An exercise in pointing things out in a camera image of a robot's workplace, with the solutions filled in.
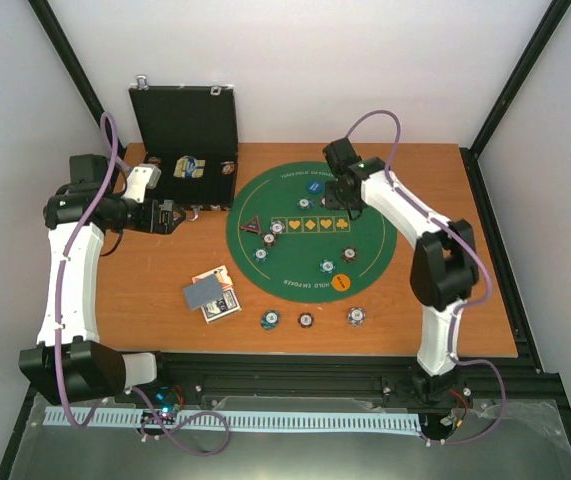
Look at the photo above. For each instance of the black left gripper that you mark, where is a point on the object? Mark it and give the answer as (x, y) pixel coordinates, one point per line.
(150, 225)

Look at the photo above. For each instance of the yellow card box in case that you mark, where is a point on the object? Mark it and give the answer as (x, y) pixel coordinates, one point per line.
(189, 167)

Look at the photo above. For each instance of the orange big blind button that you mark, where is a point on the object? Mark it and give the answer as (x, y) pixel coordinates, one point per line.
(341, 282)

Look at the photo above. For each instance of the blue small blind button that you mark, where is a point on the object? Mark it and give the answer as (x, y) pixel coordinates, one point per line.
(314, 187)

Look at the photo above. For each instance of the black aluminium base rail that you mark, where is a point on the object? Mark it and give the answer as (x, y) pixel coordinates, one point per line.
(202, 379)

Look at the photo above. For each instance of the purple chip stack on table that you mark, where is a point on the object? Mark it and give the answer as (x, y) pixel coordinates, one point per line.
(356, 316)

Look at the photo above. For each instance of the blue card box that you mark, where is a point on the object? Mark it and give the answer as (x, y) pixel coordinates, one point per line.
(226, 305)

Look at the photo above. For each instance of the teal chip stack on table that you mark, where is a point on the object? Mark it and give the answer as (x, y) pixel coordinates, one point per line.
(270, 320)

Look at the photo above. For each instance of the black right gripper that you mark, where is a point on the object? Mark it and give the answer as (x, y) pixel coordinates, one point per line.
(331, 202)

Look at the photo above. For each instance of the teal chip bottom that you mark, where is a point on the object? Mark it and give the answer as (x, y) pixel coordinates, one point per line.
(327, 266)

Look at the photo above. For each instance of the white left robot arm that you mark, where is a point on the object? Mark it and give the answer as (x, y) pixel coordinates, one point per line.
(69, 363)

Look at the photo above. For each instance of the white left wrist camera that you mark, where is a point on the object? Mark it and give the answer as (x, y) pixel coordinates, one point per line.
(141, 178)

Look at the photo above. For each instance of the light blue cable duct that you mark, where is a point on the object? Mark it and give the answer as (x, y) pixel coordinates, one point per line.
(255, 421)

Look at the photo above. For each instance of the brown chip stack on table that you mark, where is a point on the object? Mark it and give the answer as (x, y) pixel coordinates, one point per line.
(306, 320)

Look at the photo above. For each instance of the black poker chip case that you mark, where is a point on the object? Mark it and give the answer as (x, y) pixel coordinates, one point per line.
(183, 120)

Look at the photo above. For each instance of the red chip in case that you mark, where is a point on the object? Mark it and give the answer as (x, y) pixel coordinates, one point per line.
(227, 168)

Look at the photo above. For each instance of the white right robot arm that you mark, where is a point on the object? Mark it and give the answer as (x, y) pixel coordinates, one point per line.
(443, 270)

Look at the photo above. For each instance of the teal chip top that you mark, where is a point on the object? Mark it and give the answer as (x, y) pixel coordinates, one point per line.
(305, 203)

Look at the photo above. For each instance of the green round poker mat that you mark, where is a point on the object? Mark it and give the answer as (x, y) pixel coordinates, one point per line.
(291, 271)

